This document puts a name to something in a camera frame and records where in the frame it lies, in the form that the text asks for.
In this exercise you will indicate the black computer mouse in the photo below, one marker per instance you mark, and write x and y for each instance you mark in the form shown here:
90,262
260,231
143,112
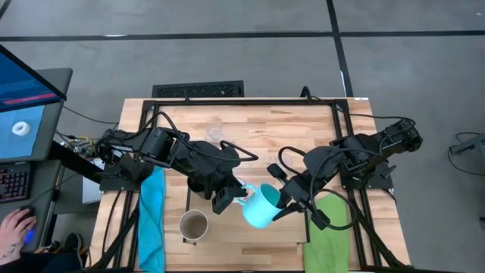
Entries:
26,209

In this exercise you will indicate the teal mug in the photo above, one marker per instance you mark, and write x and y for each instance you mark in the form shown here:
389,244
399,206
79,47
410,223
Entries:
257,212

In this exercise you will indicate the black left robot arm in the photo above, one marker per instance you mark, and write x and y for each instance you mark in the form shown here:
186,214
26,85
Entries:
159,142

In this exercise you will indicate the person's black shoe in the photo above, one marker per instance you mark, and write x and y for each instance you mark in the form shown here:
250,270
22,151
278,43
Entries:
72,242

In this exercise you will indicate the grey desk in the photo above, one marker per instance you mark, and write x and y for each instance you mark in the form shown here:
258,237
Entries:
57,83

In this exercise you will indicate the tall white ceramic cup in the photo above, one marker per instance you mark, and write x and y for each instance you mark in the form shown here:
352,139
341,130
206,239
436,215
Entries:
193,226

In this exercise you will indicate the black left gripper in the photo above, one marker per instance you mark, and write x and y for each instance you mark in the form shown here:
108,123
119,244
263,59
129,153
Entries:
219,182

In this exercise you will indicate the tilted dark blue monitor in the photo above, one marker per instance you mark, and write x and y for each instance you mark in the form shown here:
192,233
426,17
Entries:
22,87

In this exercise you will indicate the grey floor device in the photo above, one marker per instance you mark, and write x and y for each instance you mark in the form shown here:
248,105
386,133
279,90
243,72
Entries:
473,144

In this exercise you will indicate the green cloth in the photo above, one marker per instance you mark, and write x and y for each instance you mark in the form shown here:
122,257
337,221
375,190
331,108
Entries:
329,246

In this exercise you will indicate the white box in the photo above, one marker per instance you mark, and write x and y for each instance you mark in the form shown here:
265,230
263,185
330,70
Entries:
91,189

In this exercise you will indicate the person's leg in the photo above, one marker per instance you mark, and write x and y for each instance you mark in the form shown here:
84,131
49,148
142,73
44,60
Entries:
38,265

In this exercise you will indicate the black slanted bar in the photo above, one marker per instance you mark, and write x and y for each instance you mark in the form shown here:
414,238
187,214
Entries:
72,161

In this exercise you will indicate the laptop with backlit keyboard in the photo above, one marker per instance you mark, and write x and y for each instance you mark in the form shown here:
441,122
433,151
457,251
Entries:
19,144

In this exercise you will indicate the blue cloth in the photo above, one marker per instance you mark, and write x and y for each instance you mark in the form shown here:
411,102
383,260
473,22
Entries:
151,227

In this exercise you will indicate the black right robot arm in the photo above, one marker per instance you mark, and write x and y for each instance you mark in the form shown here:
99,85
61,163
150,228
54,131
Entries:
363,148

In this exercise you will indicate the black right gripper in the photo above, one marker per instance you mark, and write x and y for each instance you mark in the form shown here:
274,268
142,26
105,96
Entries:
299,193

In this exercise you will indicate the person's hand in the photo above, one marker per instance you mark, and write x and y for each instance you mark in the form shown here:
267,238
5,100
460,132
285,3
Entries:
13,235

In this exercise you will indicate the black metal table frame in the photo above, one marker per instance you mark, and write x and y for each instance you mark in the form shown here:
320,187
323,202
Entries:
265,102

